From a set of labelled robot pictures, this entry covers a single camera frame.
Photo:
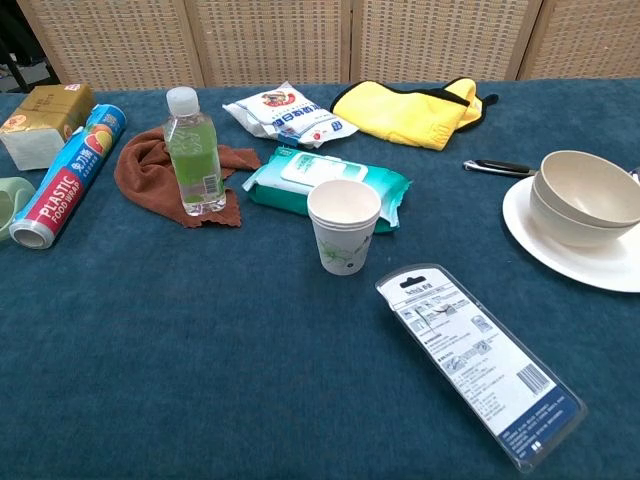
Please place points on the white round plate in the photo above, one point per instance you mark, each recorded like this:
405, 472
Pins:
545, 257

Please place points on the gold and white box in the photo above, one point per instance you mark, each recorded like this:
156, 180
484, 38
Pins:
42, 120

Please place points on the woven rattan screen panel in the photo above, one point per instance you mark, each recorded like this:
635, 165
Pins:
115, 40
270, 40
585, 37
440, 37

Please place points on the white sugar bag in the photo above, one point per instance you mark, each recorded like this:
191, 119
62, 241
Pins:
292, 117

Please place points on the white paper cup stack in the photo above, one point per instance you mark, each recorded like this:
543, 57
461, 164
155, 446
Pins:
342, 240

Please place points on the brown cloth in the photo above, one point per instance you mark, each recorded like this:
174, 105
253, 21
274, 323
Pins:
145, 175

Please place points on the plastic food wrap roll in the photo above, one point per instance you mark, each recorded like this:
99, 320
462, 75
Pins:
70, 175

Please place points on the clear blister pack with card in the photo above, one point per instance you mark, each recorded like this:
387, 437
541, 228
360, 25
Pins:
475, 360

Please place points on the clear bottle with green label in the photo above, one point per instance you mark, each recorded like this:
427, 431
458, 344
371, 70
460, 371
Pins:
192, 160

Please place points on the beige bowl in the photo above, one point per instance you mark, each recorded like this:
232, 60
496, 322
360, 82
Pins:
562, 231
585, 190

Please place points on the light green plastic item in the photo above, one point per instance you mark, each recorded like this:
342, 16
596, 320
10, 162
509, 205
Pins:
10, 200

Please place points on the yellow cloth with black trim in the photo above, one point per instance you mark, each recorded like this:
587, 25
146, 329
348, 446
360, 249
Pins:
410, 112

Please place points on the teal wet wipes pack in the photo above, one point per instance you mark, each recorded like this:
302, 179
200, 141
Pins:
320, 175

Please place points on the blue tablecloth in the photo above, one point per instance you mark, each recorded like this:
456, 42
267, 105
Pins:
200, 350

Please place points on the black stand leg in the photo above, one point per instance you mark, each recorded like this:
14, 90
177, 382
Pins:
14, 70

